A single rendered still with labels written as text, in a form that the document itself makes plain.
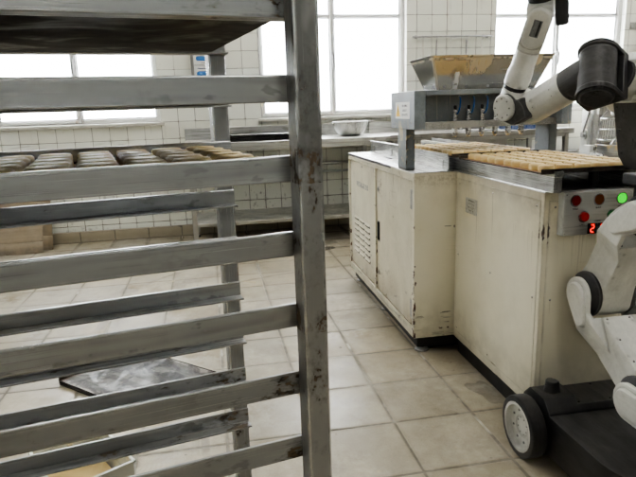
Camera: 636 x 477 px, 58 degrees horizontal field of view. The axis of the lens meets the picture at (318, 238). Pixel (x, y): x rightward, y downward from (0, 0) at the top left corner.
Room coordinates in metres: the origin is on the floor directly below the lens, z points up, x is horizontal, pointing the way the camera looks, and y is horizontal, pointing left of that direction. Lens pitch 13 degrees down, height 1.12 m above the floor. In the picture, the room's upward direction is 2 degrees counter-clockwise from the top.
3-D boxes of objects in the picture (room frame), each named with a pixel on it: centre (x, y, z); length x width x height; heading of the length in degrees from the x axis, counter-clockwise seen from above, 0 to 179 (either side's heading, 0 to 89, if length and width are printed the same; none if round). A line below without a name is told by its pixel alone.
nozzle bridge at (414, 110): (2.65, -0.75, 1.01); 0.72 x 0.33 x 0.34; 99
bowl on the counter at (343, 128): (5.17, -0.32, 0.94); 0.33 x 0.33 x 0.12
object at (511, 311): (2.16, -0.83, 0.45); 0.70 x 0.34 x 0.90; 9
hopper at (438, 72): (2.65, -0.75, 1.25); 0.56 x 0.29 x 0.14; 99
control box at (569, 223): (1.80, -0.89, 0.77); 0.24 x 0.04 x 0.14; 99
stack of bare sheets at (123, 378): (2.27, 0.77, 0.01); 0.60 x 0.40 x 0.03; 56
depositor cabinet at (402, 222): (3.12, -0.67, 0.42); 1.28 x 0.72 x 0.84; 9
